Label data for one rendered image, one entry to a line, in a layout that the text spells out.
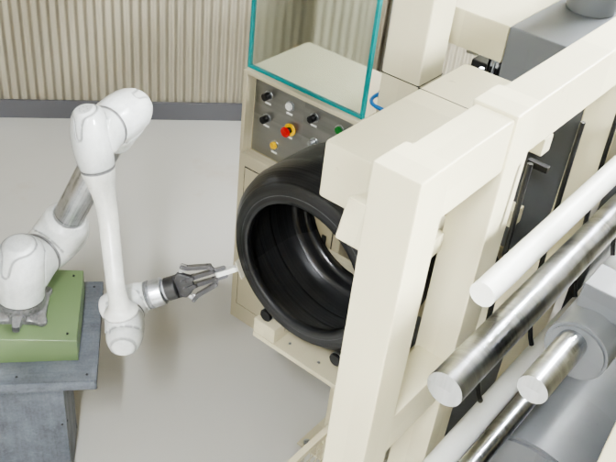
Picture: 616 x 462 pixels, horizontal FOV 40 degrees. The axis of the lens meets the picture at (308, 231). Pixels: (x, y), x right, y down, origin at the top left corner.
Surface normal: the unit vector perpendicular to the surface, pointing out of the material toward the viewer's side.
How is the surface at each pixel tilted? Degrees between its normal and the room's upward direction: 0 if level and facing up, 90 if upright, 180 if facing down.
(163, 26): 90
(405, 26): 90
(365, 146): 0
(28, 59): 90
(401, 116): 0
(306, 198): 79
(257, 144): 90
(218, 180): 0
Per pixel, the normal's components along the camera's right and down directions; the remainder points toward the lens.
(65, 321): 0.17, -0.78
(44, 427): 0.14, 0.60
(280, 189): -0.66, 0.23
